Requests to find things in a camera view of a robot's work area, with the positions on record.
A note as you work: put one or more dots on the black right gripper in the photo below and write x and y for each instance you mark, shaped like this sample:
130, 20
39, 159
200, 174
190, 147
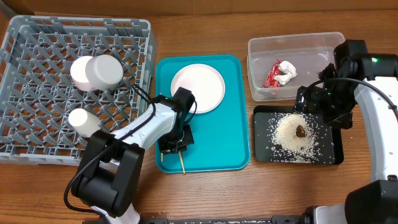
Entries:
337, 119

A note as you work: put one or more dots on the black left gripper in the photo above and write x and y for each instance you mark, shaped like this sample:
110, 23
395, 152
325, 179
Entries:
167, 147

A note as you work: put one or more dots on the large white pink plate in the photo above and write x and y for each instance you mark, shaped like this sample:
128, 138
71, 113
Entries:
205, 83

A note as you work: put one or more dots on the grey bowl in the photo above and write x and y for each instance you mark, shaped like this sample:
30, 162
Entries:
104, 72

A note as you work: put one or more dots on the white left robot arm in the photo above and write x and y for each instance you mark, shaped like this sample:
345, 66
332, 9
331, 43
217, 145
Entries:
107, 177

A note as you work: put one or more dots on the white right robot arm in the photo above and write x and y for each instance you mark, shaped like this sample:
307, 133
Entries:
369, 80

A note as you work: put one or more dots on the black food waste tray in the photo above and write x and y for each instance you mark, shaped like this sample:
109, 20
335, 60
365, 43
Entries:
262, 113

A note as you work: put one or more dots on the grey dishwasher rack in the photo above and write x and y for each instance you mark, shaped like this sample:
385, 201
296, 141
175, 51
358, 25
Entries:
37, 91

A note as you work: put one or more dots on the brown food chunk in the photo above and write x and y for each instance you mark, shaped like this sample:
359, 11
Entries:
300, 132

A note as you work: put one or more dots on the crumpled white tissue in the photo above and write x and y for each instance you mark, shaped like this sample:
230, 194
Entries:
287, 72

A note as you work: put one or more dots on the clear plastic bin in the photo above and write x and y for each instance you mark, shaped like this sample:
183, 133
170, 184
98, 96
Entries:
308, 53

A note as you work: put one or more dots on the red wrapper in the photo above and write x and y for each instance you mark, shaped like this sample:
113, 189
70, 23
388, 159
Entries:
270, 81

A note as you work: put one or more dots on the pile of rice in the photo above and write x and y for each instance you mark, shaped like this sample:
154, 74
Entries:
282, 145

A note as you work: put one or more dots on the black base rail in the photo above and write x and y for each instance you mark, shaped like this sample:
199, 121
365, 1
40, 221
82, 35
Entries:
217, 220

